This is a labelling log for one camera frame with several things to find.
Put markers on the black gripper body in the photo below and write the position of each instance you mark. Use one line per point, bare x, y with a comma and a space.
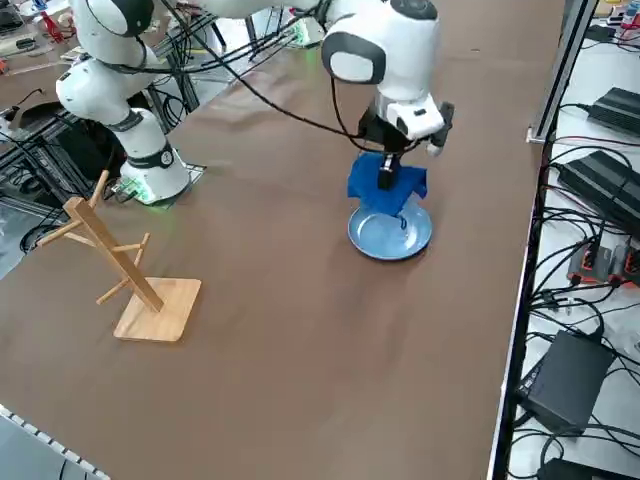
377, 132

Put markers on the blue cloth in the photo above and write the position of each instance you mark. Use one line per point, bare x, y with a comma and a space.
370, 190

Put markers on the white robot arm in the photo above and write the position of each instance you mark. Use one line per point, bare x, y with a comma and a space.
405, 50
312, 32

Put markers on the blue plastic plate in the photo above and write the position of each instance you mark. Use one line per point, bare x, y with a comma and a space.
385, 240

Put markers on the aluminium mounting plate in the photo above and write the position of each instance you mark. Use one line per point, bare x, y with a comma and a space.
195, 172

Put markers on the large black power adapter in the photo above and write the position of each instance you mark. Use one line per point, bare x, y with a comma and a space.
600, 185

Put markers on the orange grey power strip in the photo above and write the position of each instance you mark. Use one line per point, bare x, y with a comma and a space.
595, 262

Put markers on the small black power adapter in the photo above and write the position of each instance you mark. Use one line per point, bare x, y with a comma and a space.
617, 107

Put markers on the wooden cup rack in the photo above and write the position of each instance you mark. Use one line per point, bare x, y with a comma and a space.
150, 310

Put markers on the black power supply box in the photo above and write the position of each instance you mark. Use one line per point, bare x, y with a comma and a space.
565, 380

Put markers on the red stand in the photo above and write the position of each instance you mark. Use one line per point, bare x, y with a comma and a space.
51, 25

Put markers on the grey ridged panel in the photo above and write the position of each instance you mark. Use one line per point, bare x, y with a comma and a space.
30, 455

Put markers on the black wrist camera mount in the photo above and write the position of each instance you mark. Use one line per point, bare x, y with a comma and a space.
446, 120

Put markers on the aluminium frame post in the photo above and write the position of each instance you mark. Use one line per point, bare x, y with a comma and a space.
565, 65

